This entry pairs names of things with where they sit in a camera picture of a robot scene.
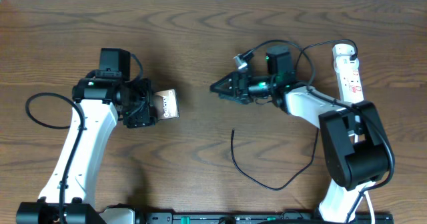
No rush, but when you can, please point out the black charging cable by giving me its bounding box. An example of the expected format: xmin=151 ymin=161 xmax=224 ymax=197
xmin=230 ymin=39 xmax=359 ymax=191

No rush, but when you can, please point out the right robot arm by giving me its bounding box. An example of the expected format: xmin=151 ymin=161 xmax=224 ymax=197
xmin=210 ymin=39 xmax=395 ymax=223

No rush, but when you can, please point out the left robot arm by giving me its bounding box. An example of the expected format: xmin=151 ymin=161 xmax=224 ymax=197
xmin=16 ymin=48 xmax=158 ymax=223

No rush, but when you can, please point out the white USB charger adapter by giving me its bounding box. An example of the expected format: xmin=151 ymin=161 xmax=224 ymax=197
xmin=332 ymin=43 xmax=356 ymax=59

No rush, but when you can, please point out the white power strip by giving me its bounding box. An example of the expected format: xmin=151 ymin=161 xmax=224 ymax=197
xmin=334 ymin=55 xmax=364 ymax=103

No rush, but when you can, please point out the black right camera cable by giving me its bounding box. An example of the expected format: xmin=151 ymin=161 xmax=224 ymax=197
xmin=242 ymin=39 xmax=396 ymax=224

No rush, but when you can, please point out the black camera cable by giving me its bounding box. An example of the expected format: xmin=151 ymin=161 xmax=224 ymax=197
xmin=242 ymin=39 xmax=396 ymax=224
xmin=25 ymin=53 xmax=144 ymax=224

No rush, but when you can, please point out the black left camera cable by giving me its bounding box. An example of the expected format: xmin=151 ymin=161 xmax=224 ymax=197
xmin=25 ymin=53 xmax=144 ymax=224

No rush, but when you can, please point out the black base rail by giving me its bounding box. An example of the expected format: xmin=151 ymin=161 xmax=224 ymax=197
xmin=99 ymin=211 xmax=394 ymax=224

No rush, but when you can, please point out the white power strip cord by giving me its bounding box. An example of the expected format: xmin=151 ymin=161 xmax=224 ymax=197
xmin=352 ymin=133 xmax=376 ymax=224

